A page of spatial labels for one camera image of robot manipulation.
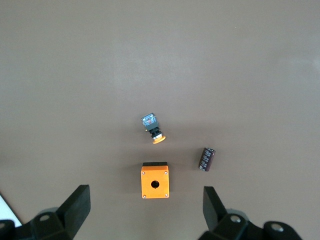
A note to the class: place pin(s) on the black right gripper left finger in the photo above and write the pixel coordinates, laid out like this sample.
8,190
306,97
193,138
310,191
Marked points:
75,207

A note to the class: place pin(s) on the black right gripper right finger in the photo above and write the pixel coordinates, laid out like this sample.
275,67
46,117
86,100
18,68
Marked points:
215,212

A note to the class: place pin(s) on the orange-capped push button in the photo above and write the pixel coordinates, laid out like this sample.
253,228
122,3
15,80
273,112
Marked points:
151,125

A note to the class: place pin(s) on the small black contact block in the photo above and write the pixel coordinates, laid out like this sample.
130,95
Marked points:
207,160

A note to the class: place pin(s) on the orange box with hole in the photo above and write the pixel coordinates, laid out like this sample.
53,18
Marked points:
150,191

